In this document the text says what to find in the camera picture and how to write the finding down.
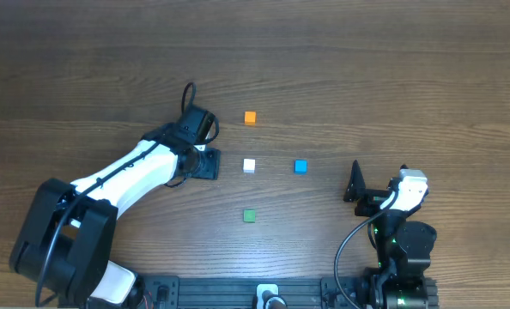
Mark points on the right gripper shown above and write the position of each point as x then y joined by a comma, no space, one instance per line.
373,202

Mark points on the blue cube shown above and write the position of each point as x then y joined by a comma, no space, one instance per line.
301,166

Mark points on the green cube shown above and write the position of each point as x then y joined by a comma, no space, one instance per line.
249,216

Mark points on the orange cube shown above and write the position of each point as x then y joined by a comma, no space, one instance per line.
250,118

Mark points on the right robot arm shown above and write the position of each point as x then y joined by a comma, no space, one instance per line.
407,244

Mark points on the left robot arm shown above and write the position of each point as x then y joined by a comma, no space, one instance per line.
143,171

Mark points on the white cube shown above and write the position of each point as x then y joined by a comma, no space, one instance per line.
249,165

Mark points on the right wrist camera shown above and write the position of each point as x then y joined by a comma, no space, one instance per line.
409,191

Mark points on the mounting rail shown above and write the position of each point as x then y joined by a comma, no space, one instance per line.
220,294

